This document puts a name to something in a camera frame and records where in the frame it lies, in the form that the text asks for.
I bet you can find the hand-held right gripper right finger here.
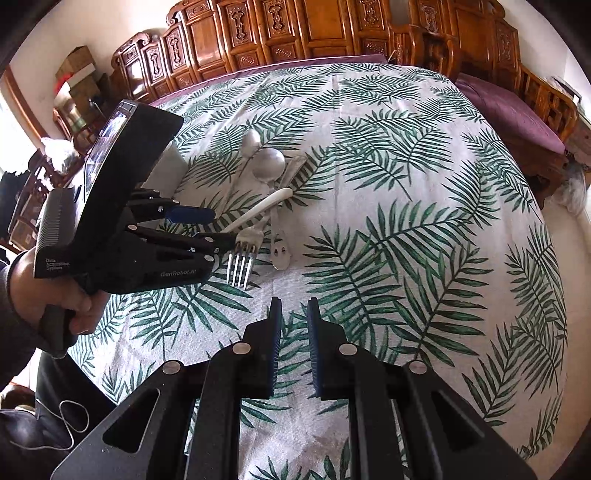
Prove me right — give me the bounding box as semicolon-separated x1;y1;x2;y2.
307;298;539;480

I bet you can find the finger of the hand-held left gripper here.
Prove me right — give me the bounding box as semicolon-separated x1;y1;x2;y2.
129;189;216;223
127;224;237;259

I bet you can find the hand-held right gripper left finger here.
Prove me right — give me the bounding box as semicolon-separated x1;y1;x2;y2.
48;296;283;480

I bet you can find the metal fork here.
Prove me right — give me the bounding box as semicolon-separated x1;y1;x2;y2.
225;155;308;291

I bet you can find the grey metal box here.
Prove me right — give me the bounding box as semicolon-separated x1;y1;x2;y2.
157;138;188;201

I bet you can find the white plastic spoon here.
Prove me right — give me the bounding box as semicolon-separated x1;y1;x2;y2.
224;188;295;234

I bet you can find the person's left forearm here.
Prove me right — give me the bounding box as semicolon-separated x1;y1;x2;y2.
0;256;49;391

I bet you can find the person's left hand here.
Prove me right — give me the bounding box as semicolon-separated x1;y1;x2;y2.
9;251;109;335

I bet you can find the clear plastic bag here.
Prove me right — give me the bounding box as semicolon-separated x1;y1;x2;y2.
41;136;85;172

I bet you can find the large metal spoon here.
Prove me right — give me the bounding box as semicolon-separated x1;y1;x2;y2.
252;148;293;271

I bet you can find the wooden lattice chair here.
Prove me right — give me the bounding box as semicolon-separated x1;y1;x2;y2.
8;154;88;252

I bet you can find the small metal spoon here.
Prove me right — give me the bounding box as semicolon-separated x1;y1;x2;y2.
215;129;263;220

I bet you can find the red and white box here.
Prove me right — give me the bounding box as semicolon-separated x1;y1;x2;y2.
52;74;99;103

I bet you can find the wooden framed window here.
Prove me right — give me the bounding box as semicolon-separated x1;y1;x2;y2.
0;65;43;155

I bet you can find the brown cardboard box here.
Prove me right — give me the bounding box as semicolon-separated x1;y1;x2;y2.
55;46;96;80

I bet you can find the leaf print tablecloth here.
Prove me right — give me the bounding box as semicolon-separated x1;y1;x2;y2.
69;62;568;480

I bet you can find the carved wooden sofa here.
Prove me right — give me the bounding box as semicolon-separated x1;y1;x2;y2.
111;0;462;106

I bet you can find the grey plastic bag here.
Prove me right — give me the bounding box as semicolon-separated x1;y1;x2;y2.
551;161;588;216

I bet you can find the purple armchair cushion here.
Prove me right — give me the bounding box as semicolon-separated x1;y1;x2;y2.
455;74;567;156

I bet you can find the carved wooden armchair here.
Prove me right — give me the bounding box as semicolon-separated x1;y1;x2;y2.
392;0;581;195

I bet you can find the thin white cable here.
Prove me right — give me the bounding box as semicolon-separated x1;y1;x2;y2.
36;399;91;445

